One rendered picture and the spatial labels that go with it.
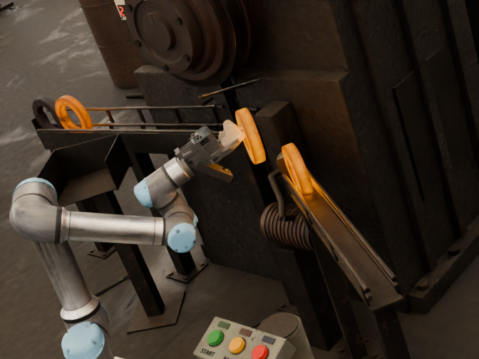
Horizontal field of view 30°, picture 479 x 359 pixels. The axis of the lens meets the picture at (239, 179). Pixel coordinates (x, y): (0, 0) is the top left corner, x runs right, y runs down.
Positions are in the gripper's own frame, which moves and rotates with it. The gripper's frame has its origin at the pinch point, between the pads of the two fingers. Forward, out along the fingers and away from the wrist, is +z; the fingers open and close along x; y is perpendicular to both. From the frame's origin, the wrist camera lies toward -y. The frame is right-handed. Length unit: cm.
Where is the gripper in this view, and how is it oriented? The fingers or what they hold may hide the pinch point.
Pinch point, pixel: (247, 129)
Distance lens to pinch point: 245.9
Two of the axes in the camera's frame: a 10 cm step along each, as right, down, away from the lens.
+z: 8.1, -5.8, -0.7
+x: -2.1, -4.0, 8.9
